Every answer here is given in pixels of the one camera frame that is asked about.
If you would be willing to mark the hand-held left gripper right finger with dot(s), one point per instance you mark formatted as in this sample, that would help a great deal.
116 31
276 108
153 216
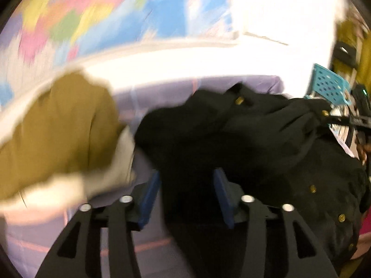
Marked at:
224 197

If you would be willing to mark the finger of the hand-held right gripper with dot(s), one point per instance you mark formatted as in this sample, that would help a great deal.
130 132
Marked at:
339 119

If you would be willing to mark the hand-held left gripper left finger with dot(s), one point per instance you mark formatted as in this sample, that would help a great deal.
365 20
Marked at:
149 199

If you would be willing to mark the black coat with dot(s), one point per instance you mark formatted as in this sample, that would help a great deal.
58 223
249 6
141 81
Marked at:
260 139

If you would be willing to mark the olive hanging clothes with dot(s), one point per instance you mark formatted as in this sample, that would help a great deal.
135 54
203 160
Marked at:
349 31

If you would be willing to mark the teal perforated plastic basket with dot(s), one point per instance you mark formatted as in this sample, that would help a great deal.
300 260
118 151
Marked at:
327 84

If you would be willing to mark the black hanging bag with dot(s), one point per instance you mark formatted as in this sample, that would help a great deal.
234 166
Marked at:
345 53

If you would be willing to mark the cream garment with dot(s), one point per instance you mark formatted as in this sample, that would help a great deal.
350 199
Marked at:
58 191

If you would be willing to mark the person's pink top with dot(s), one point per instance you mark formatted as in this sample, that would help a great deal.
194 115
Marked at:
365 231

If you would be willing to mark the mustard brown garment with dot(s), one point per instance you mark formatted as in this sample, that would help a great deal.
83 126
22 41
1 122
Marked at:
58 127

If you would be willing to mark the purple plaid bed sheet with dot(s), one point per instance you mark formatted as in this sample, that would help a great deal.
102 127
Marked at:
37 237

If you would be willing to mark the colourful wall map poster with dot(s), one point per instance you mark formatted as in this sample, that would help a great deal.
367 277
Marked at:
87 11

